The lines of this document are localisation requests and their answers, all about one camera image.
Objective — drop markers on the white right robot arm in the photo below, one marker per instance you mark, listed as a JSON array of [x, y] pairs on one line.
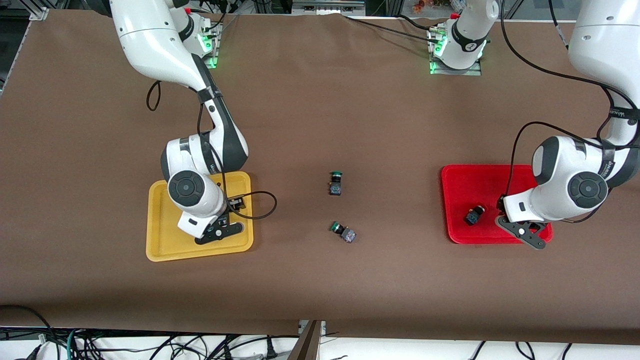
[[150, 40]]

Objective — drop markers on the black power plug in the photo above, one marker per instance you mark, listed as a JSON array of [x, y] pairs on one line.
[[271, 350]]

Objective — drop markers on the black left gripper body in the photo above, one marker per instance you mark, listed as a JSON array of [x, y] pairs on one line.
[[501, 204]]

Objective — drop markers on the aluminium frame corner bracket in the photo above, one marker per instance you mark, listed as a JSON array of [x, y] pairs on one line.
[[39, 13]]

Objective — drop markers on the red push button switch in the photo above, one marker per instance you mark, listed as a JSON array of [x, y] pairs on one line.
[[472, 217]]

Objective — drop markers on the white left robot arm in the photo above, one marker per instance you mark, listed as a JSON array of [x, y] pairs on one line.
[[570, 185]]

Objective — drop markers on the green push button switch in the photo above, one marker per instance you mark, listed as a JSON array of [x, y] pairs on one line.
[[335, 189], [348, 235]]

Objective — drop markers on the red plastic tray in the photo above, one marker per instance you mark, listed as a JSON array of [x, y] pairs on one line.
[[475, 185]]

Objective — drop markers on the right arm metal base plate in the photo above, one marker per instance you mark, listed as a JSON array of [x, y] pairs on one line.
[[212, 60]]

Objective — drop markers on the grey metal rail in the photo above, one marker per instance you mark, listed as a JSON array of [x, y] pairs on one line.
[[327, 6]]

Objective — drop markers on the aluminium profile post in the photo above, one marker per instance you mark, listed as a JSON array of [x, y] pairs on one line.
[[306, 345]]

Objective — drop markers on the yellow plastic tray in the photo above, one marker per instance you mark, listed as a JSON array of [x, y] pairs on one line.
[[160, 235]]

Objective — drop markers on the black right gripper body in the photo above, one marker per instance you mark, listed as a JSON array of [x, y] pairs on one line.
[[233, 204]]

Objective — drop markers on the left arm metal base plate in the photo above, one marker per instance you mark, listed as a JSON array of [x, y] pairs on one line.
[[475, 71]]

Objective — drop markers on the brown table cover cloth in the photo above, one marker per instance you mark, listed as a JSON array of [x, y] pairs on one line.
[[320, 125]]

